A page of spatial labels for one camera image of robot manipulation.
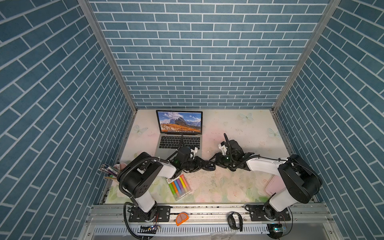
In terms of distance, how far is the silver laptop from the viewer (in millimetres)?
955

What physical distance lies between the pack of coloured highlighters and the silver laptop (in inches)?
7.6

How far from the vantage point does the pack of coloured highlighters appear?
80 cm
